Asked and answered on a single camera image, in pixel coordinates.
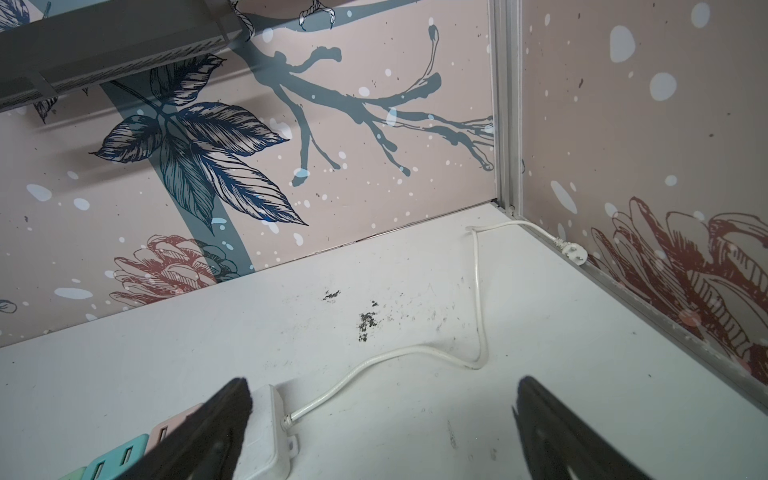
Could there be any green charger plug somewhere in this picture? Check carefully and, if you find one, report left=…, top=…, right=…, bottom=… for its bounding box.
left=58, top=467, right=86, bottom=480

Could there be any white multicolour power strip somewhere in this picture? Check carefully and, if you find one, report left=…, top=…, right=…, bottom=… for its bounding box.
left=233, top=385, right=299, bottom=480

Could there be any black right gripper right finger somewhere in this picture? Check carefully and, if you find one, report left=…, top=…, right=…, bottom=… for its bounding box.
left=512, top=376, right=648, bottom=480

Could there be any black wall shelf basket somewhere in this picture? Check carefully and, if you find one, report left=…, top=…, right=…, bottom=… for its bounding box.
left=1, top=1, right=248, bottom=111

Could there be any pink USB charger plug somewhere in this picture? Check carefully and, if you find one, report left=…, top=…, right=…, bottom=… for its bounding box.
left=145, top=403, right=202, bottom=452

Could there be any teal charger plug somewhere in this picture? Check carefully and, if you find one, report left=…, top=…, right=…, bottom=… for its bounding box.
left=82, top=434, right=149, bottom=480

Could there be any white power strip cable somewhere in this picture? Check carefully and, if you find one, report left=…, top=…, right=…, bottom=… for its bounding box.
left=280, top=219, right=589, bottom=431

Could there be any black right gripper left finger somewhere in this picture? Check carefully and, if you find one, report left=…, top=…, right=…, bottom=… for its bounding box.
left=119, top=377, right=253, bottom=480

